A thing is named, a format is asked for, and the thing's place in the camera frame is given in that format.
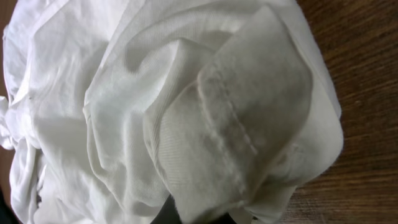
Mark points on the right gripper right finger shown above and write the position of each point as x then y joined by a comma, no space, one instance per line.
225,219

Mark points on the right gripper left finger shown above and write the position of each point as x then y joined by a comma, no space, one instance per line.
168,214

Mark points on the white polo shirt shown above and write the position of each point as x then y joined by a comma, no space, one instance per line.
114,107

